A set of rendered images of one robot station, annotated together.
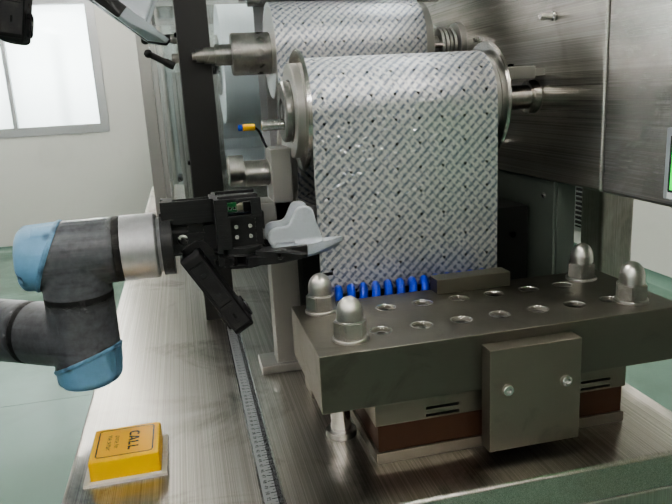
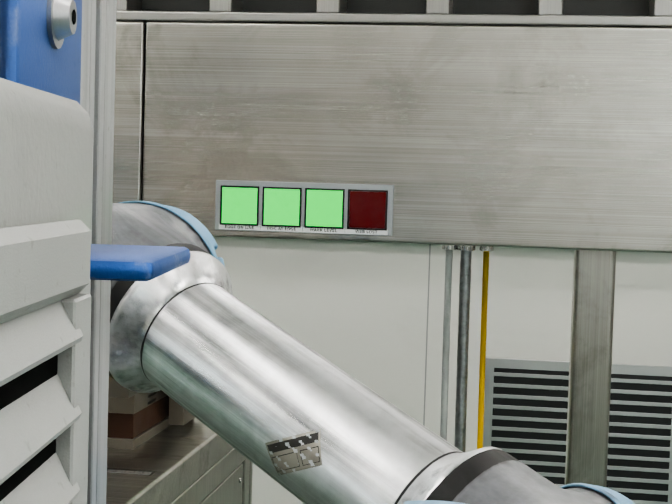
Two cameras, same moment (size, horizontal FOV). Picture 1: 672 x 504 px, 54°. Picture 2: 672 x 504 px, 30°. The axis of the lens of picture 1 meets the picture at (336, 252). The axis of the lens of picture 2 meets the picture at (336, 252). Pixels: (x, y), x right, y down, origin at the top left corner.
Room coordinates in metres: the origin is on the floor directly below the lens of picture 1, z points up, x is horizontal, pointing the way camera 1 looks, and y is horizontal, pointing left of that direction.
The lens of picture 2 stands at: (-0.13, 1.25, 1.22)
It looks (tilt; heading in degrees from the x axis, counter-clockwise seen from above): 3 degrees down; 291
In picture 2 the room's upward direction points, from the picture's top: 2 degrees clockwise
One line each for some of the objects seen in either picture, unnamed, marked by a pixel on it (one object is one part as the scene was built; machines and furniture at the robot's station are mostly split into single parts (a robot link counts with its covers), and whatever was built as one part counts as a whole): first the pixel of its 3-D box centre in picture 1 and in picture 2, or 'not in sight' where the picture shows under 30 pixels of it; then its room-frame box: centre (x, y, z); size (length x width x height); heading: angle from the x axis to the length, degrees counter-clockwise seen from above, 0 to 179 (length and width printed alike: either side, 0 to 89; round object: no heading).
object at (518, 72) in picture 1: (515, 71); not in sight; (0.91, -0.25, 1.28); 0.06 x 0.05 x 0.02; 102
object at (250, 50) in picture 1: (250, 53); not in sight; (1.08, 0.12, 1.33); 0.06 x 0.06 x 0.06; 12
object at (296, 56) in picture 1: (299, 111); not in sight; (0.84, 0.04, 1.25); 0.15 x 0.01 x 0.15; 12
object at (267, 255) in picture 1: (269, 253); not in sight; (0.75, 0.08, 1.09); 0.09 x 0.05 x 0.02; 101
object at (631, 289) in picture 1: (631, 280); not in sight; (0.69, -0.32, 1.05); 0.04 x 0.04 x 0.04
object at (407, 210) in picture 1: (409, 218); not in sight; (0.81, -0.09, 1.11); 0.23 x 0.01 x 0.18; 102
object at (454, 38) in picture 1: (439, 45); not in sight; (1.15, -0.19, 1.33); 0.07 x 0.07 x 0.07; 12
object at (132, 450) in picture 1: (127, 450); not in sight; (0.64, 0.23, 0.91); 0.07 x 0.07 x 0.02; 12
